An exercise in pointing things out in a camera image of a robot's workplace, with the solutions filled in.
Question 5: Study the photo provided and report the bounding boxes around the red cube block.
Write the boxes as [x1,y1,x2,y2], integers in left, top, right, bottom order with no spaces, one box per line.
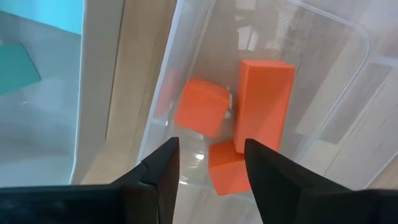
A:
[173,74,231,138]
[207,139,252,197]

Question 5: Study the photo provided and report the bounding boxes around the blue rectangular block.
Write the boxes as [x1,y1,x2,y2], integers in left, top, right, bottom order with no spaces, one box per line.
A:
[0,42,42,96]
[0,0,85,35]

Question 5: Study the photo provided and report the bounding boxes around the clear plastic bin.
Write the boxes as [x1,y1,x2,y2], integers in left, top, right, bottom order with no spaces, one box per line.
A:
[136,0,398,224]

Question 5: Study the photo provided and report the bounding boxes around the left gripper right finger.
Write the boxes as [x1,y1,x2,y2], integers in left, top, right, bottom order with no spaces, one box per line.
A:
[244,139,352,224]

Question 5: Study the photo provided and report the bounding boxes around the clear bin with blue blocks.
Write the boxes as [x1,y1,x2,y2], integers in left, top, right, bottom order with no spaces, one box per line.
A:
[0,0,125,187]

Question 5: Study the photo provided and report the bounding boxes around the red rectangular block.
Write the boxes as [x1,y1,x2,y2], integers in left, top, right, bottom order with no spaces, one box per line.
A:
[233,58,296,155]

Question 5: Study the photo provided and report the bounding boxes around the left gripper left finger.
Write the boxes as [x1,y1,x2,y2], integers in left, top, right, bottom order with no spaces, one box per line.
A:
[114,137,181,224]

